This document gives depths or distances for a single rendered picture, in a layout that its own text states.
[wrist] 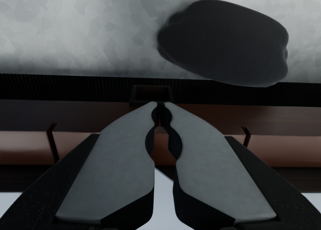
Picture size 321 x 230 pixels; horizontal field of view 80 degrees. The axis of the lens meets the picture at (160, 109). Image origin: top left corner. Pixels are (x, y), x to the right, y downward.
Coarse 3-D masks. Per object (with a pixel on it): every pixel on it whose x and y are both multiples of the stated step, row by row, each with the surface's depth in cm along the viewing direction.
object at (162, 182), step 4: (156, 168) 16; (156, 172) 16; (160, 172) 16; (156, 176) 16; (160, 176) 16; (164, 176) 16; (156, 180) 16; (160, 180) 16; (164, 180) 16; (168, 180) 16; (172, 180) 16; (156, 184) 16; (160, 184) 16; (164, 184) 16; (168, 184) 17; (172, 184) 17; (156, 188) 17; (160, 188) 17; (164, 188) 17; (168, 188) 17; (172, 188) 17
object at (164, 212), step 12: (156, 192) 17; (168, 192) 17; (156, 204) 18; (168, 204) 18; (156, 216) 19; (168, 216) 19; (144, 228) 20; (156, 228) 20; (168, 228) 20; (180, 228) 20
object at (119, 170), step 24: (120, 120) 10; (144, 120) 10; (96, 144) 8; (120, 144) 8; (144, 144) 8; (96, 168) 7; (120, 168) 7; (144, 168) 7; (72, 192) 6; (96, 192) 6; (120, 192) 6; (144, 192) 6; (72, 216) 5; (96, 216) 5; (120, 216) 6; (144, 216) 6
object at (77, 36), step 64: (0, 0) 24; (64, 0) 25; (128, 0) 25; (192, 0) 25; (256, 0) 25; (320, 0) 26; (0, 64) 28; (64, 64) 29; (128, 64) 29; (320, 64) 30
